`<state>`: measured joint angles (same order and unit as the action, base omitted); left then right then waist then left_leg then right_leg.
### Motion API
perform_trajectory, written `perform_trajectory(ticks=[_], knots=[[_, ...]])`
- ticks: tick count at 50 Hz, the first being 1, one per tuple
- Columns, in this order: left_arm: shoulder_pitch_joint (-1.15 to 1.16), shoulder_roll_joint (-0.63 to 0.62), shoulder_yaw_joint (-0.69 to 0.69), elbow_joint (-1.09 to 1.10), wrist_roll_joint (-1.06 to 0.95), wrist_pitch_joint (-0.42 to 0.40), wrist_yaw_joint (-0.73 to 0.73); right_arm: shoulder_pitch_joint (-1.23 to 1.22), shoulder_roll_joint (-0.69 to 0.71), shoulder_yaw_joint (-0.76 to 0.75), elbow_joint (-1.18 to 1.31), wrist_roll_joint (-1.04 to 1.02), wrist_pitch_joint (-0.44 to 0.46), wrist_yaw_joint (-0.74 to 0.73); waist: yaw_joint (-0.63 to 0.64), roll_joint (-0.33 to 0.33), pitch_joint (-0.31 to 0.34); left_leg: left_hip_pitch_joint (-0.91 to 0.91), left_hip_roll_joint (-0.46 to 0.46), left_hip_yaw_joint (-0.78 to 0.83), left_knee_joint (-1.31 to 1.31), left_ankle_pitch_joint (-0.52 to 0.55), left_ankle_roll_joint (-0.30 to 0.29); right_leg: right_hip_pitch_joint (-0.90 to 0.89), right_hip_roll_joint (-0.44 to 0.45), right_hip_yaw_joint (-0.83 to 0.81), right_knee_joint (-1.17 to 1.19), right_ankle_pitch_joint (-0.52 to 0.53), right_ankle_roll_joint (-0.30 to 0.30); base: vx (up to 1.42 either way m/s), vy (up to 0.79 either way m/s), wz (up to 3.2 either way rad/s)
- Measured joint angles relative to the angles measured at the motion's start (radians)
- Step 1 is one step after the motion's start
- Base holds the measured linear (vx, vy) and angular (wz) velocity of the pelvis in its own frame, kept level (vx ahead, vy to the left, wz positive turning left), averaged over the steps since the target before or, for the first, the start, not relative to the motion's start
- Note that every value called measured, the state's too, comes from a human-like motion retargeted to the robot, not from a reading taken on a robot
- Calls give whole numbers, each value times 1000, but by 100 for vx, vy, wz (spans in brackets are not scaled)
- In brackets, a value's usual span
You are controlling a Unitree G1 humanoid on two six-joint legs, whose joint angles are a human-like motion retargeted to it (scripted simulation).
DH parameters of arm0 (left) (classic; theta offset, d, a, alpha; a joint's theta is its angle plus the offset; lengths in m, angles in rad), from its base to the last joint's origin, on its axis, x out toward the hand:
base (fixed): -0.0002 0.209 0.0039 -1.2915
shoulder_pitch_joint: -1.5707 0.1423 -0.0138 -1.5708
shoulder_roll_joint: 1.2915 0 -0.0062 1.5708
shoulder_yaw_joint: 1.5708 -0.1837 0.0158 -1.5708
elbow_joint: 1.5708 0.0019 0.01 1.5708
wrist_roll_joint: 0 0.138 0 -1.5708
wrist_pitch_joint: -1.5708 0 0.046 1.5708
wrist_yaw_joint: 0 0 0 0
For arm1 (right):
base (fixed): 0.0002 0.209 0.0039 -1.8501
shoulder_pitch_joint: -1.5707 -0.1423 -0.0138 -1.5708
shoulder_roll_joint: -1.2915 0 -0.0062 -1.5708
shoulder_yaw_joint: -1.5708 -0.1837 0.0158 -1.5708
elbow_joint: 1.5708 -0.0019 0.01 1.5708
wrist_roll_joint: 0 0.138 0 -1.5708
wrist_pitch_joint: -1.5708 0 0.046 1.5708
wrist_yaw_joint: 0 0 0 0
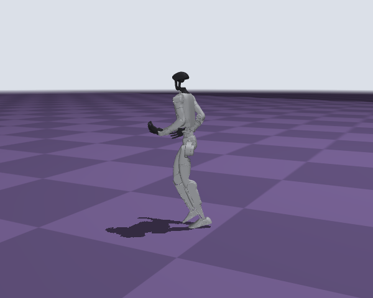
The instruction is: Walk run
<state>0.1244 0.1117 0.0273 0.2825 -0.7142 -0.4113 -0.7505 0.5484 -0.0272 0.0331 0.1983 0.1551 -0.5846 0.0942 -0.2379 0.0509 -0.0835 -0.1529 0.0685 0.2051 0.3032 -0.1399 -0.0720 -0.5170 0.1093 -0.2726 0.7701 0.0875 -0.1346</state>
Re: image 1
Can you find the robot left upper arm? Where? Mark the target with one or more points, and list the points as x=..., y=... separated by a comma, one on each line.
x=178, y=103

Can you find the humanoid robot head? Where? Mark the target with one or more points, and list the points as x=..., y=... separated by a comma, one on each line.
x=180, y=77

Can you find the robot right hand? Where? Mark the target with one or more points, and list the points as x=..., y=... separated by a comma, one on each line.
x=179, y=133

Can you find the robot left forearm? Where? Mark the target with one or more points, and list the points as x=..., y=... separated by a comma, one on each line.
x=173, y=127

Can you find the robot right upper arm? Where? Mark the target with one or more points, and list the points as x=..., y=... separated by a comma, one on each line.
x=200, y=114

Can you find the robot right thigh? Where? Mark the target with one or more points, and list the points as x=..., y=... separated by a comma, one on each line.
x=176, y=173

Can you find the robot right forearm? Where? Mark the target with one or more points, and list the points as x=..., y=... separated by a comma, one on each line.
x=197, y=124

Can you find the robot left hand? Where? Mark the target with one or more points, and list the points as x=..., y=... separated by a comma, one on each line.
x=153, y=129

